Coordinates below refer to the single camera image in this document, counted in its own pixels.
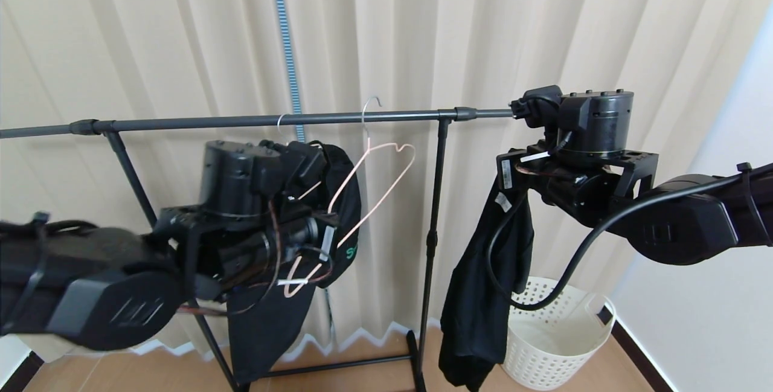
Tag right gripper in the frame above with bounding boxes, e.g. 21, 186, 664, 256
496, 152, 630, 228

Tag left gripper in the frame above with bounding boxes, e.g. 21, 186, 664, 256
214, 214, 338, 289

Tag pink clothes hanger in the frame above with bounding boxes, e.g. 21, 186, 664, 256
276, 114, 325, 201
283, 96, 417, 299

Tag black shorts with white cord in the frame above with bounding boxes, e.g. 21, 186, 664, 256
226, 141, 363, 387

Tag black garment with white label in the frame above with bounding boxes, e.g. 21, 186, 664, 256
438, 173, 536, 392

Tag black clothes rack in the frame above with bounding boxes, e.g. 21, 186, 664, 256
0, 107, 517, 392

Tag white laundry basket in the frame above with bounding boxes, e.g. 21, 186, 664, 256
501, 276, 617, 391

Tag beige curtain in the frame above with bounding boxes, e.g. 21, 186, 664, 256
0, 0, 773, 350

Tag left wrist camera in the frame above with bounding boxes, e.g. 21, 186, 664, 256
284, 140, 330, 194

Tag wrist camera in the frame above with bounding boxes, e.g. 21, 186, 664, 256
510, 85, 565, 134
284, 140, 330, 194

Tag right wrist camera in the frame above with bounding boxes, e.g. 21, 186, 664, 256
510, 85, 565, 134

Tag black cable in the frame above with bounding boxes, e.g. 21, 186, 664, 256
485, 172, 752, 312

